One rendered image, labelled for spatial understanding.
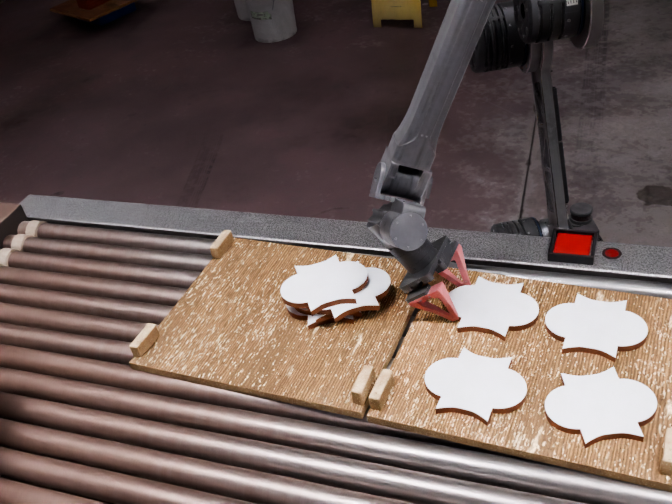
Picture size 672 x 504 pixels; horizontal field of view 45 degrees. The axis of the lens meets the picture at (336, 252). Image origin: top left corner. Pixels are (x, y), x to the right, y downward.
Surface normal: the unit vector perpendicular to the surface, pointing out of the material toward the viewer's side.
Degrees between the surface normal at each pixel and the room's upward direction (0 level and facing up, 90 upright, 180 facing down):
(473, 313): 2
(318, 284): 0
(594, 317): 0
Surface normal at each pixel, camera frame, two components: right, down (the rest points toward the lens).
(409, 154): 0.09, 0.56
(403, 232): 0.22, 0.13
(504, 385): -0.14, -0.79
